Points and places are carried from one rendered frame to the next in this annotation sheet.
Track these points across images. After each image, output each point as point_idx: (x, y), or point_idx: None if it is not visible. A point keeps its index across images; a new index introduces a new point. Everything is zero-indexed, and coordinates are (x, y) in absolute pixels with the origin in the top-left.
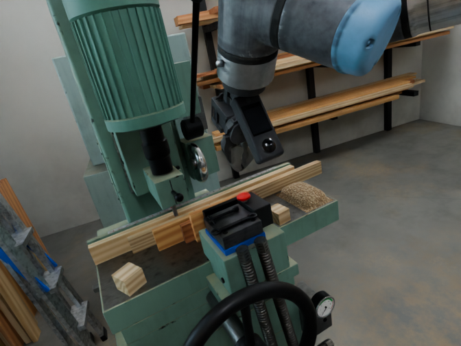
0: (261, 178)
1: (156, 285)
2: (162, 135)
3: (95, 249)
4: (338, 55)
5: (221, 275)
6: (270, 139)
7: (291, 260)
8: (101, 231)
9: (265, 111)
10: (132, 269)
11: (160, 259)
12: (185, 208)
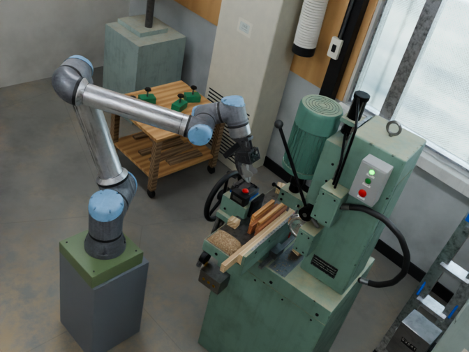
0: (256, 240)
1: (269, 191)
2: None
3: None
4: None
5: None
6: (227, 149)
7: (219, 211)
8: (370, 258)
9: (232, 146)
10: (280, 186)
11: (279, 202)
12: (286, 215)
